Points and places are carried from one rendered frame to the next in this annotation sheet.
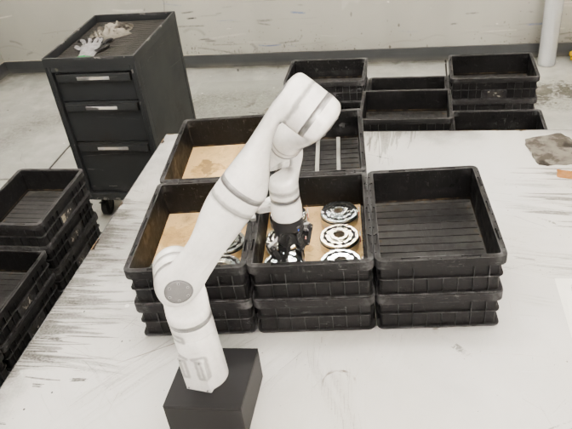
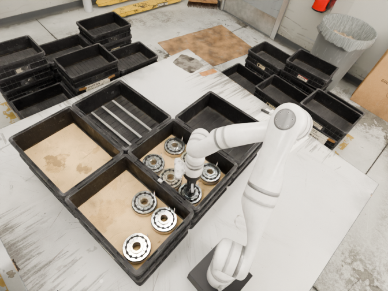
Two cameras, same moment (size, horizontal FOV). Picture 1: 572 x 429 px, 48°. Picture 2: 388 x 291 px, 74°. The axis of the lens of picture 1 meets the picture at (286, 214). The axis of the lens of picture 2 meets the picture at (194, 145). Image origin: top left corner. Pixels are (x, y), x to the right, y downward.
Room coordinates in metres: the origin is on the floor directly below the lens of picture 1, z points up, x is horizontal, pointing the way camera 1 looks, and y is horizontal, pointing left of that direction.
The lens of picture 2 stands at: (1.06, 0.50, 1.85)
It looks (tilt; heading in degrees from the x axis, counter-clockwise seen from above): 52 degrees down; 295
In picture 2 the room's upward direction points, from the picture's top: 10 degrees clockwise
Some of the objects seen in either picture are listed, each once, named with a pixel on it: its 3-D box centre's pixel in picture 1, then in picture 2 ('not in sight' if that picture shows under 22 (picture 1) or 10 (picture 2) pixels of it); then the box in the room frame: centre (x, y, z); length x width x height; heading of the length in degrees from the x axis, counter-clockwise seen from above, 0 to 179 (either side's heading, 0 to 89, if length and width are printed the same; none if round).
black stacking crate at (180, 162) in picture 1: (221, 163); (70, 153); (1.79, 0.18, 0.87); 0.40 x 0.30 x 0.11; 173
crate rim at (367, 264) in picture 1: (311, 219); (182, 160); (1.36, -0.06, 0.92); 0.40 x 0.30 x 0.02; 173
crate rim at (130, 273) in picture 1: (197, 224); (130, 206); (1.40, 0.23, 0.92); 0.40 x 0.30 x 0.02; 173
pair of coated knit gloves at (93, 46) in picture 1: (88, 46); not in sight; (3.03, 0.83, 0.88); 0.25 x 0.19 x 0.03; 166
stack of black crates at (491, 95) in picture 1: (489, 107); (107, 45); (2.89, -1.07, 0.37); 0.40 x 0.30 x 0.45; 76
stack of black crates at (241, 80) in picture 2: not in sight; (241, 87); (1.60, -1.53, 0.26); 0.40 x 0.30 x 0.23; 166
